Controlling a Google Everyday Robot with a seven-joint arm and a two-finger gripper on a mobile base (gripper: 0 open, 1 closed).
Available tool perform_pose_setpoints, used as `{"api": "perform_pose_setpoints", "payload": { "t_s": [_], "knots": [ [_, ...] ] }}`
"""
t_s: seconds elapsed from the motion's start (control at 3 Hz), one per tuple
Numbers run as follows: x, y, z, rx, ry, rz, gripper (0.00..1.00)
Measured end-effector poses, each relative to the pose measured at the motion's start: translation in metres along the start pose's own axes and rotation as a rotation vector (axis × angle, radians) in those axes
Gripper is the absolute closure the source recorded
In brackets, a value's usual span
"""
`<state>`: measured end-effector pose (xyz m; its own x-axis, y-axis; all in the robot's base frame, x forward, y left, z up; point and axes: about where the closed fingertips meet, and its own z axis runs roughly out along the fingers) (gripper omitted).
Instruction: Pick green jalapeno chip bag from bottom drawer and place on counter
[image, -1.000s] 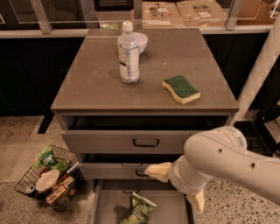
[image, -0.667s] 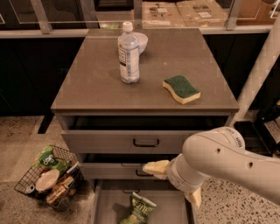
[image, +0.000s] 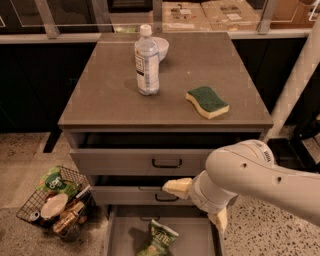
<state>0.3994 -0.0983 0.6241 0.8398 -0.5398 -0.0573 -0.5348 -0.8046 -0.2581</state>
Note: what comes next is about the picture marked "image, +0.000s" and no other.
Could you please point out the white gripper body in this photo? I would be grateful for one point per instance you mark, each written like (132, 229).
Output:
(197, 194)

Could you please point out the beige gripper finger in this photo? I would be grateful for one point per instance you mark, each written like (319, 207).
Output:
(219, 220)
(178, 187)

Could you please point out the green jalapeno chip bag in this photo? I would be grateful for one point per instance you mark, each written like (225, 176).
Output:
(159, 241)

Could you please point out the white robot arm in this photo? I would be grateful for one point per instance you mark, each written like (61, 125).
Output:
(248, 168)

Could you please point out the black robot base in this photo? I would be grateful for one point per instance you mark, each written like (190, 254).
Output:
(301, 150)

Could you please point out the grey bottom drawer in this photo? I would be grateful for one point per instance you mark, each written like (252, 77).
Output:
(128, 230)

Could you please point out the grey drawer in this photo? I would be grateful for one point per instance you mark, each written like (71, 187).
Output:
(134, 190)
(148, 153)
(128, 230)

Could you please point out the grey drawer cabinet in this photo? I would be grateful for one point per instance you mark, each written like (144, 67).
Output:
(106, 98)

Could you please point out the grey middle drawer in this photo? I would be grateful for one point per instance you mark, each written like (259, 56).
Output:
(134, 190)

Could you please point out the grey top drawer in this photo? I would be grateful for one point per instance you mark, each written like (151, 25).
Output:
(148, 153)

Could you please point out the green snack bag in basket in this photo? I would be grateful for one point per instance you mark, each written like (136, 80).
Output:
(53, 181)

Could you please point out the green yellow sponge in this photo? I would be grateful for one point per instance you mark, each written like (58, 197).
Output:
(207, 102)

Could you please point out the brown snack packet in basket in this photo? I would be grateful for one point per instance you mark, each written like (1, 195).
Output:
(68, 217)

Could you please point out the white bowl in basket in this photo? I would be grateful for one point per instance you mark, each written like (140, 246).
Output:
(54, 206)

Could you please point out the clear plastic water bottle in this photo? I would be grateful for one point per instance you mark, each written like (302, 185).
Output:
(147, 62)

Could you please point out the soda can in basket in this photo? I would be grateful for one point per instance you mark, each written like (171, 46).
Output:
(35, 217)

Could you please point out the cardboard box left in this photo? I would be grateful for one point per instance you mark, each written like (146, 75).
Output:
(184, 16)

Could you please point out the cardboard box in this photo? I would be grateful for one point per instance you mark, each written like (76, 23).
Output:
(230, 15)
(184, 16)

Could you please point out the cardboard box right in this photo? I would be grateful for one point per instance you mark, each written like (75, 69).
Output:
(230, 15)

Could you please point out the brown cardboard box corner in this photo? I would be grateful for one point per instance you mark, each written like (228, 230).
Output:
(290, 14)

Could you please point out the black wire basket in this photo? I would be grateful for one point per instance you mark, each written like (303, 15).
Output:
(39, 198)

